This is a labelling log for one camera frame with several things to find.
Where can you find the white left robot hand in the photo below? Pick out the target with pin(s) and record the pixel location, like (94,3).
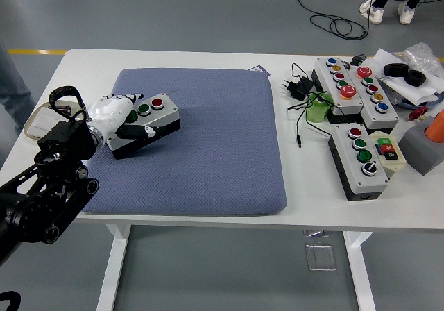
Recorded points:
(107,113)

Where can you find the grey four-button control box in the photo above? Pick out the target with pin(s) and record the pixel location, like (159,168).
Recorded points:
(163,116)
(367,182)

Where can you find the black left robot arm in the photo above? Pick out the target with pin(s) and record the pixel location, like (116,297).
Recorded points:
(62,141)

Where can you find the five-button box with mushroom button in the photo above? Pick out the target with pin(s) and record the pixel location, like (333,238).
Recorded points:
(326,69)
(385,116)

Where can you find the dark red cylinder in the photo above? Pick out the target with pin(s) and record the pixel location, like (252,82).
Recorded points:
(64,109)

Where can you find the cream shallow tray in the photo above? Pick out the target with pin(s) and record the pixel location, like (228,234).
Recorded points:
(31,127)

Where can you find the blue-grey padded mat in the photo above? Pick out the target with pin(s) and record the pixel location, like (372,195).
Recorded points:
(208,144)

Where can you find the purple and white label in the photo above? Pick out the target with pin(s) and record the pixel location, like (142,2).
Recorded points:
(258,69)

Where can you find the white table leg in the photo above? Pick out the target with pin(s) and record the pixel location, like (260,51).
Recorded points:
(360,276)
(111,273)

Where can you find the black power adapter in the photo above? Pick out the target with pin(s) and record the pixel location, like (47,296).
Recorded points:
(300,87)

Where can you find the green cylinder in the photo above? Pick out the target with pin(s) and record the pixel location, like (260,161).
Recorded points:
(317,113)

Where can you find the small black device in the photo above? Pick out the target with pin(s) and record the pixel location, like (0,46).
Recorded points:
(357,60)

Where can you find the metal floor outlet plate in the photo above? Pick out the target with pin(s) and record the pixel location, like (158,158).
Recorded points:
(320,257)

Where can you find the white paper sheet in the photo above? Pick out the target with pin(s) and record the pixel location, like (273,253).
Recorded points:
(381,59)

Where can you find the red valve knob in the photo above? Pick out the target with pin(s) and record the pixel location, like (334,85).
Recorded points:
(416,113)

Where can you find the grey block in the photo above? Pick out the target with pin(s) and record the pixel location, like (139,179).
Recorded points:
(419,151)

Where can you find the clear bubble wrap bag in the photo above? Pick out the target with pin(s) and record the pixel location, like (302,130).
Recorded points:
(421,54)

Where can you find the orange cylinder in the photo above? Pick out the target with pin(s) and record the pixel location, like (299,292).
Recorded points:
(437,127)

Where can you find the white wall switch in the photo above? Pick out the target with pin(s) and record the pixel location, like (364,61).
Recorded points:
(41,121)

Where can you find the cream three-button switch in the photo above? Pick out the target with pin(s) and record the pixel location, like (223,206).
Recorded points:
(393,161)

